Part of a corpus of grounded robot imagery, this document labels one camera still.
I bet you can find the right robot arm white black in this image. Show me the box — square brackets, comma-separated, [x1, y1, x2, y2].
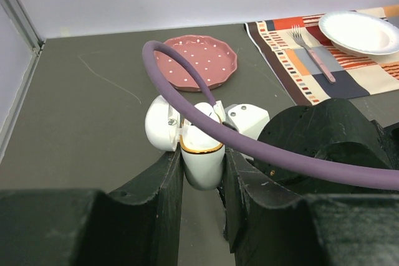
[258, 99, 398, 170]

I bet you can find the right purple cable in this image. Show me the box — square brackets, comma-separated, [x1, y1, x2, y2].
[142, 40, 399, 191]

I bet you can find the pink polka dot plate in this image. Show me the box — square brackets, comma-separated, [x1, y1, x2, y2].
[155, 35, 238, 92]

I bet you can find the pink handled fork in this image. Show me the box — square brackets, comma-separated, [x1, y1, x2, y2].
[291, 24, 336, 84]

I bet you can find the white paper plate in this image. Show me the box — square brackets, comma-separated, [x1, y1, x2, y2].
[319, 11, 398, 55]

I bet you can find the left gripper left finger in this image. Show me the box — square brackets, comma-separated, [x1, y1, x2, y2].
[1, 151, 183, 265]

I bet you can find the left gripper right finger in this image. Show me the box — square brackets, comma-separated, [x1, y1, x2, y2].
[223, 149, 398, 265]

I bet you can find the aluminium frame rail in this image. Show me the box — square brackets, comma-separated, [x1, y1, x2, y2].
[0, 0, 46, 136]

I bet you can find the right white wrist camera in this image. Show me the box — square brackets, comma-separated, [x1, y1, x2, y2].
[223, 103, 270, 140]

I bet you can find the patchwork colourful placemat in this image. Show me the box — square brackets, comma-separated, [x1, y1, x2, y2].
[244, 5, 398, 105]

